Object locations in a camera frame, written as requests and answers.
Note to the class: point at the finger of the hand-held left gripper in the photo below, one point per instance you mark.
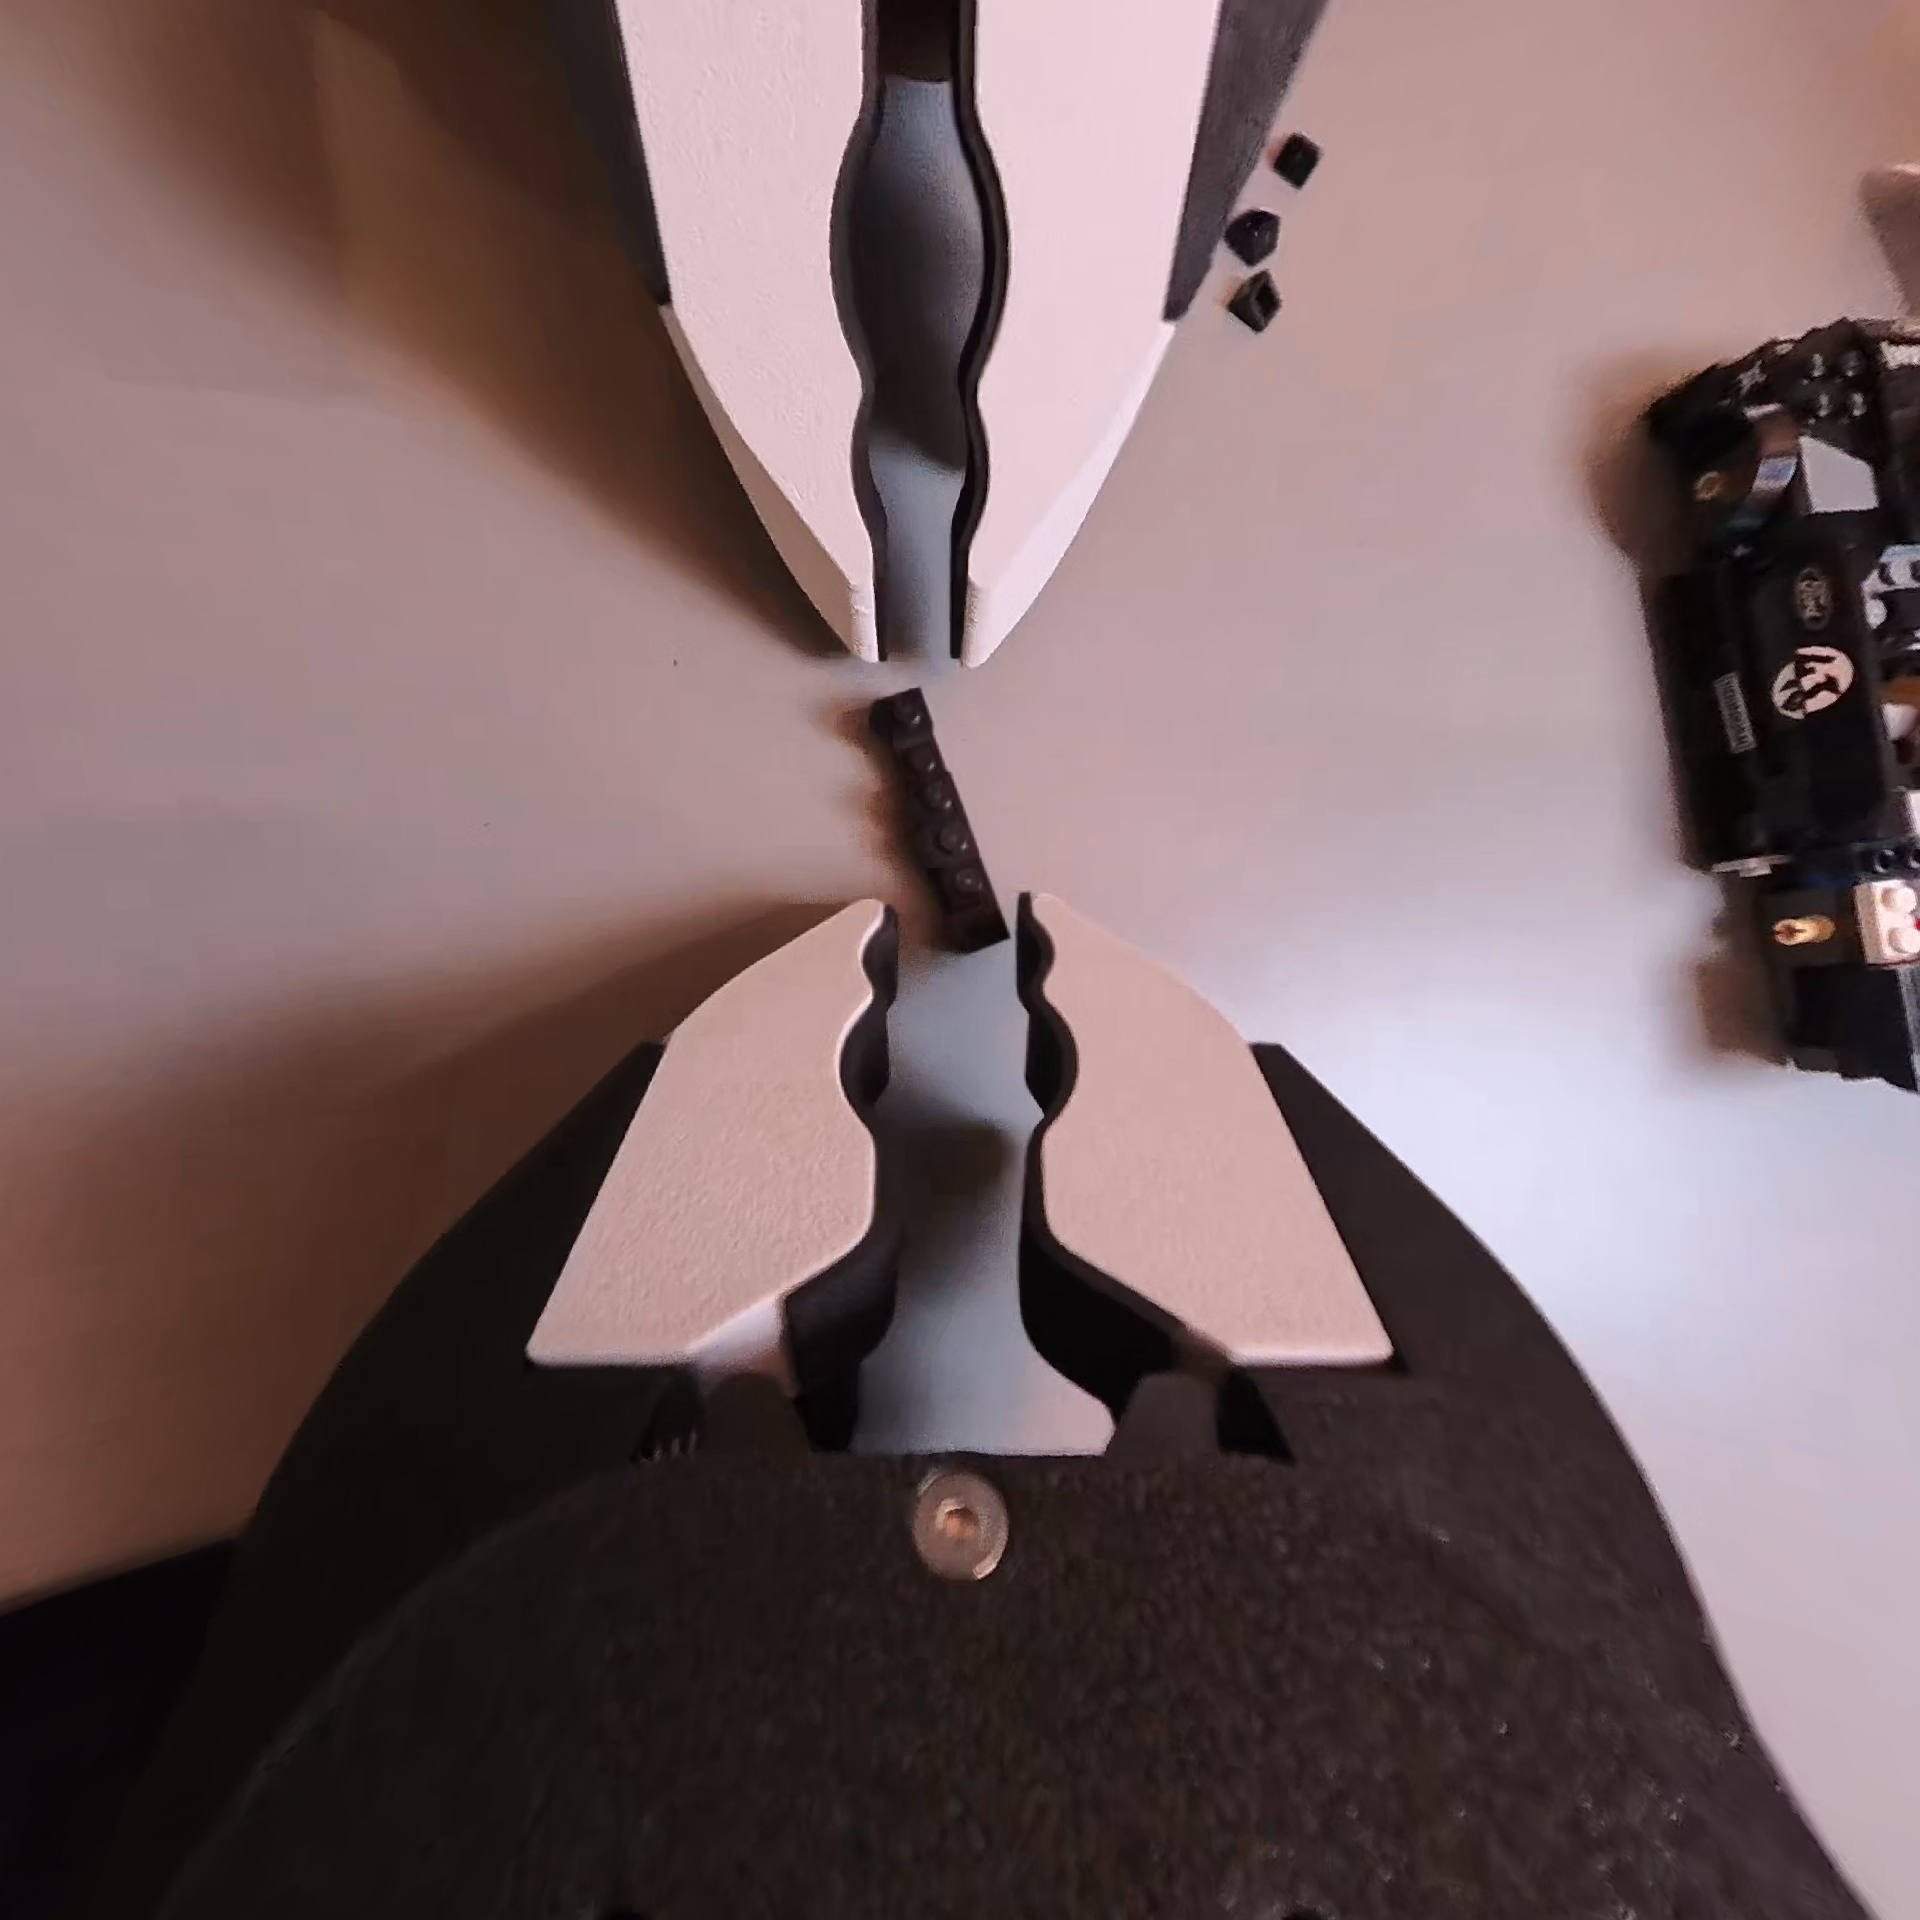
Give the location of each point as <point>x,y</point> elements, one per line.
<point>1095,211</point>
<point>750,211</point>

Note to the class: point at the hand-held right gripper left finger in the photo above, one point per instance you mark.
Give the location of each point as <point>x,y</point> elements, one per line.
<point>720,1187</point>

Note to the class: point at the cluster of small black tiles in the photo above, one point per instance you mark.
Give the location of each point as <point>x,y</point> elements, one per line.
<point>1251,236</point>

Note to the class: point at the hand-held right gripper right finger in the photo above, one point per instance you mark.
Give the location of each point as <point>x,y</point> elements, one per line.
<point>1201,1187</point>

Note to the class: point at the black long lego plate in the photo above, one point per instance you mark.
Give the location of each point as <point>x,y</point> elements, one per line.
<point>937,818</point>

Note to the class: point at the black lego car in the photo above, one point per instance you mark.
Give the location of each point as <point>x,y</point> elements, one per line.
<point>1801,691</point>

